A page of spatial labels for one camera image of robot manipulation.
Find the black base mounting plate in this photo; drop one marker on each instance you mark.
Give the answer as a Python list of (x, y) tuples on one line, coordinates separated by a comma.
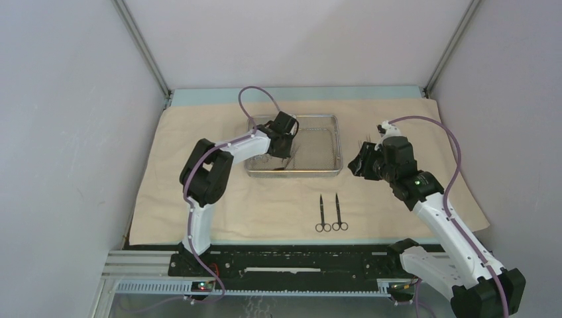
[(357, 260)]

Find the metal surgical instrument tray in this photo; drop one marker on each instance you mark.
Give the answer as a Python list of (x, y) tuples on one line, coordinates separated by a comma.
[(315, 152)]

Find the beige cloth wrap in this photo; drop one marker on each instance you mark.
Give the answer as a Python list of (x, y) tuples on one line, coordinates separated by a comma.
[(286, 210)]

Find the aluminium frame rail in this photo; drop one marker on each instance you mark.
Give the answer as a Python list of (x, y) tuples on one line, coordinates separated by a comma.
[(147, 271)]

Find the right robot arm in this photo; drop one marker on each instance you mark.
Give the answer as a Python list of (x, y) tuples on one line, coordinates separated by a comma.
[(474, 281)]

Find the thin metal needle tweezers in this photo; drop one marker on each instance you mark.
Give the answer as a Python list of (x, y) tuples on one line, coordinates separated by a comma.
[(367, 140)]

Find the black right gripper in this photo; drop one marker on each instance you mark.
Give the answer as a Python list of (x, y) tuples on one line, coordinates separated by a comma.
[(362, 159)]

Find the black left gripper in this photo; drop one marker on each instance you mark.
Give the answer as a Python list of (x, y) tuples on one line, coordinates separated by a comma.
[(285, 154)]

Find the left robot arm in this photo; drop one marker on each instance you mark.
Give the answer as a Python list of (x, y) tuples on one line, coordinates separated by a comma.
[(206, 173)]

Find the metal surgical scissors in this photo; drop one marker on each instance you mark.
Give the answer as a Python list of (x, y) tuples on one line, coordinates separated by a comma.
[(339, 225)]

